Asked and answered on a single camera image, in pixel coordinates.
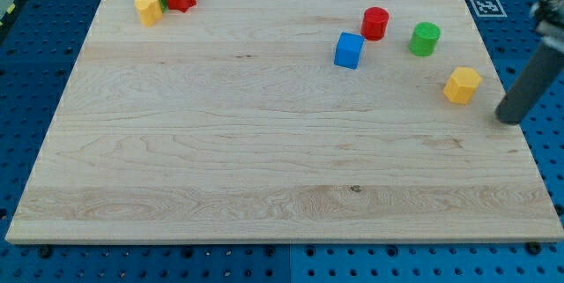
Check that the yellow heart block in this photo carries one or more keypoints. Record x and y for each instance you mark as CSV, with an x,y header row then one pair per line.
x,y
148,11

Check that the light wooden board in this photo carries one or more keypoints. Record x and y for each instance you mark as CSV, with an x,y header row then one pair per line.
x,y
230,123

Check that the red cylinder block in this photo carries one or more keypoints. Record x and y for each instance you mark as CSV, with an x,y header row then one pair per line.
x,y
374,23

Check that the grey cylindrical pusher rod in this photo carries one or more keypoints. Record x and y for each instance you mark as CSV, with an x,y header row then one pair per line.
x,y
538,74

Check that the yellow hexagon block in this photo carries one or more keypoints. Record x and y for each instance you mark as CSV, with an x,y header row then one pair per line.
x,y
462,85

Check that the green cylinder block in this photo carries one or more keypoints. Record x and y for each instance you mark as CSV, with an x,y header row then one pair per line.
x,y
424,39

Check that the white fiducial marker tag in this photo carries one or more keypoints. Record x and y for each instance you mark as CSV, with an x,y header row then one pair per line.
x,y
488,8

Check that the blue cube block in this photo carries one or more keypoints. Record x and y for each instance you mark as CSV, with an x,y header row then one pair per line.
x,y
348,49

